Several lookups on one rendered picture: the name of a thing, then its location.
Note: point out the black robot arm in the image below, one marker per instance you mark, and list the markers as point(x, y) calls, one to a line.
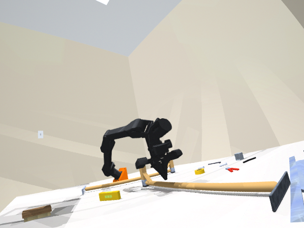
point(135, 129)

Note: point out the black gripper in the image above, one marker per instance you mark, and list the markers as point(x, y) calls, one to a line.
point(158, 162)

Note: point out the yellow ring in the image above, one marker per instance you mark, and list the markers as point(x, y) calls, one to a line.
point(199, 171)

